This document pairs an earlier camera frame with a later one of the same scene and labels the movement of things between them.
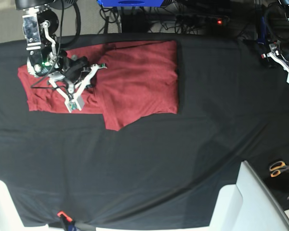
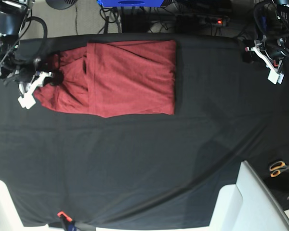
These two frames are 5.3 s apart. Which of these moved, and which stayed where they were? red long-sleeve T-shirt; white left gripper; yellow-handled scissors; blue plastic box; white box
Moved: red long-sleeve T-shirt; white left gripper
Stayed: yellow-handled scissors; white box; blue plastic box
